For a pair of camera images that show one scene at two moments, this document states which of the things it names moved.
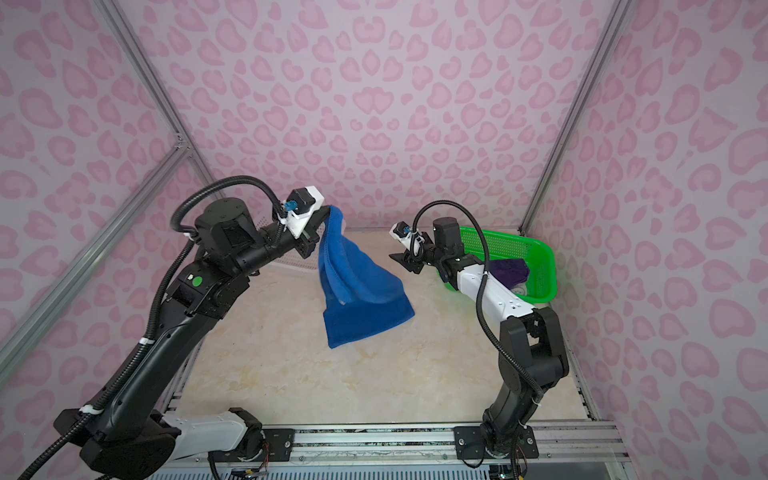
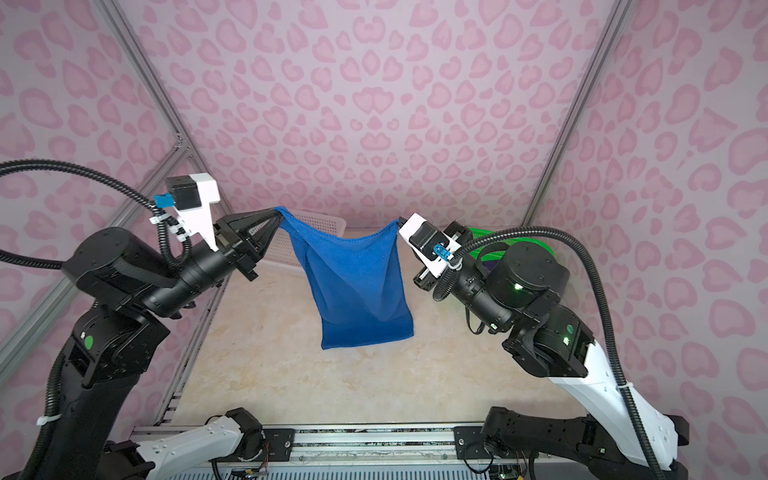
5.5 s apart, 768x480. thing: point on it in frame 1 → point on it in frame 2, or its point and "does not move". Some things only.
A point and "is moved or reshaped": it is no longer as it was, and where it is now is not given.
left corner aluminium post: (122, 23) does not move
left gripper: (310, 247) → (241, 248)
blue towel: (360, 295) is moved or reshaped
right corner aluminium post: (616, 17) does not move
